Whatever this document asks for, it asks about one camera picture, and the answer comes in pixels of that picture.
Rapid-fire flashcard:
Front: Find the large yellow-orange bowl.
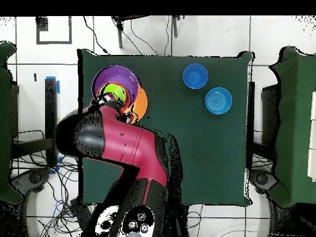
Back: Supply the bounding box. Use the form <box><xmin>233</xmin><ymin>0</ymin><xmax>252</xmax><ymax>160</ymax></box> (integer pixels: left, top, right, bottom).
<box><xmin>122</xmin><ymin>83</ymin><xmax>149</xmax><ymax>125</ymax></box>

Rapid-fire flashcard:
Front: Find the small orange bowl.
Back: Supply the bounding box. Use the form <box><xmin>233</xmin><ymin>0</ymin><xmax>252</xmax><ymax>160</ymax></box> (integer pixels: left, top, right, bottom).
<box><xmin>94</xmin><ymin>81</ymin><xmax>132</xmax><ymax>114</ymax></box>

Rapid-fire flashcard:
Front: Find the green cup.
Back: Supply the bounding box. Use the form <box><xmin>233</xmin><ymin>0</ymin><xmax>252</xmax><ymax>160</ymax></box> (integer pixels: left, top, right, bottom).
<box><xmin>99</xmin><ymin>83</ymin><xmax>128</xmax><ymax>105</ymax></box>

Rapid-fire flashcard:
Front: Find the purple bowl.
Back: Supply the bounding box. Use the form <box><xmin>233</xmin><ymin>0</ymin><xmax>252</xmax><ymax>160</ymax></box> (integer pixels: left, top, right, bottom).
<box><xmin>91</xmin><ymin>65</ymin><xmax>139</xmax><ymax>104</ymax></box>

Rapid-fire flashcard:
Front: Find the dark green tablecloth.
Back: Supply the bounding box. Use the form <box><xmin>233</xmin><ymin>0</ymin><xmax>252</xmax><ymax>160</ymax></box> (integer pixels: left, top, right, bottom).
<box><xmin>77</xmin><ymin>48</ymin><xmax>252</xmax><ymax>206</ymax></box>

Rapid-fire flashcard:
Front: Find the dark blue bowl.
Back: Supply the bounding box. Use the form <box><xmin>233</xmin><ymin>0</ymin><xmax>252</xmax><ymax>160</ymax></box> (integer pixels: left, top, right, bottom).
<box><xmin>182</xmin><ymin>63</ymin><xmax>209</xmax><ymax>90</ymax></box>

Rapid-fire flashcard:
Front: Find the flat-bottomed light blue bowl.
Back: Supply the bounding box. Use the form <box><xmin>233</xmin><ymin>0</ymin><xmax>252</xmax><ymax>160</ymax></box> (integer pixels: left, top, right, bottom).
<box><xmin>204</xmin><ymin>86</ymin><xmax>233</xmax><ymax>115</ymax></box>

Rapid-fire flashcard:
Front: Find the black tripod stand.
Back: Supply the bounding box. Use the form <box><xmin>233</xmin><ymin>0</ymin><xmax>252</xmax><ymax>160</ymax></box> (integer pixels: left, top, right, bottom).
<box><xmin>111</xmin><ymin>15</ymin><xmax>182</xmax><ymax>49</ymax></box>

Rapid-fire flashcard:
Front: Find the black power strip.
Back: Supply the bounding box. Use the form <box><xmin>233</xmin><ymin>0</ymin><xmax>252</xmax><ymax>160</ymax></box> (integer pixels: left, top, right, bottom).
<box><xmin>69</xmin><ymin>198</ymin><xmax>93</xmax><ymax>231</ymax></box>

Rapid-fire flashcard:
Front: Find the black chair base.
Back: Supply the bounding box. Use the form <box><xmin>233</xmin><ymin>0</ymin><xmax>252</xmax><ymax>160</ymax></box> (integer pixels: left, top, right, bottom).
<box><xmin>9</xmin><ymin>167</ymin><xmax>51</xmax><ymax>196</ymax></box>
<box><xmin>249</xmin><ymin>168</ymin><xmax>278</xmax><ymax>194</ymax></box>

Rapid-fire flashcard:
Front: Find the black table frame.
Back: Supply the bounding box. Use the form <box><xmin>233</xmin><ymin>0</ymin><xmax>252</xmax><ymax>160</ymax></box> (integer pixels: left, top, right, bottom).
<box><xmin>10</xmin><ymin>77</ymin><xmax>59</xmax><ymax>168</ymax></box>

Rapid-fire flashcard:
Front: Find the black square floor frame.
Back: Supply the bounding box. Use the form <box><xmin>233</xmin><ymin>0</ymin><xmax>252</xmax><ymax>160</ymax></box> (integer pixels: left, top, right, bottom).
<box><xmin>36</xmin><ymin>16</ymin><xmax>73</xmax><ymax>45</ymax></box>

